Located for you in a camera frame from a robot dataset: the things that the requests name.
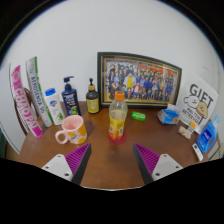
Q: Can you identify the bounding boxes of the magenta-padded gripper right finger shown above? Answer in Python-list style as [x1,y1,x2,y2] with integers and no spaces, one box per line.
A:
[132,143,184,186]

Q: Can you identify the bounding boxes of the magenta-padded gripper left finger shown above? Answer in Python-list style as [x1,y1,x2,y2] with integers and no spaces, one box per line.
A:
[40,143,93,186]

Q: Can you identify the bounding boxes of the orange juice bottle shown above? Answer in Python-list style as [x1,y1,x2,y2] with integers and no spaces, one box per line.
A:
[108,90,129,141]

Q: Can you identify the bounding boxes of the pink mug with orange prints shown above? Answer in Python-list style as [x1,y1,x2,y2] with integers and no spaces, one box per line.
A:
[54,114,88,146]

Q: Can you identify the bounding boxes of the small beige snack packet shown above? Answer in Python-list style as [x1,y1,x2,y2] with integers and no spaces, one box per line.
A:
[177,125,193,140]

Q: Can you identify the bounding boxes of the blue tissue pack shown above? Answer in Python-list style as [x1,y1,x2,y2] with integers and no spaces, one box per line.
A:
[156,103,181,126]

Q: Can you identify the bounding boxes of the green soap bar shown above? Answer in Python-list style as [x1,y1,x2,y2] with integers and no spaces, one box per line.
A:
[130,110,147,122]

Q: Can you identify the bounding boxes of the small white orange box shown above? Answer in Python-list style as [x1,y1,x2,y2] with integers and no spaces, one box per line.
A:
[186,121,198,134]

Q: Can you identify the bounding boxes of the blue detergent bottle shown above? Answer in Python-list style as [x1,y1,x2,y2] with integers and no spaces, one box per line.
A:
[195,114,221,154]

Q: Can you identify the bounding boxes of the white bottle with blue cap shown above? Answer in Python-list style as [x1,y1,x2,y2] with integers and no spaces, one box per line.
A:
[44,87,66,126]

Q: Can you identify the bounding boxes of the dark blue pump bottle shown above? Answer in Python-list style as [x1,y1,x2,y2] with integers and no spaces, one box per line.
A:
[61,75,82,117]

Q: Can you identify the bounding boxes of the white radiator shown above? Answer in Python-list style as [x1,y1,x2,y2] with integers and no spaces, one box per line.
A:
[208,139,224,161]

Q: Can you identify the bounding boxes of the brown pump bottle yellow label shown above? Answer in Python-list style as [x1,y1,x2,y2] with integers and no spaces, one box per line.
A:
[85,77,101,115]

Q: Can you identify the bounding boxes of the white paper gift bag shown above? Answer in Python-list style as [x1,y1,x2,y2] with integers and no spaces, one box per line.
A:
[175,75,219,134]

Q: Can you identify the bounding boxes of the long pink wrap box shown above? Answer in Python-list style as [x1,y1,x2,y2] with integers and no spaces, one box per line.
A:
[9,64,45,139]

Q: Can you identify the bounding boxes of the long white green wrap box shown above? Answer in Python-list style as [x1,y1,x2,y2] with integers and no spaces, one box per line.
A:
[25,56,54,128]

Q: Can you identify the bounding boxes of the white refrigerator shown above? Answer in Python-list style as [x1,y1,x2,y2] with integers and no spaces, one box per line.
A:
[0,64,21,154]

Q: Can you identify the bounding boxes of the framed group photo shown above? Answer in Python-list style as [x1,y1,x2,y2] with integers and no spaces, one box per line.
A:
[96,51,183,109]

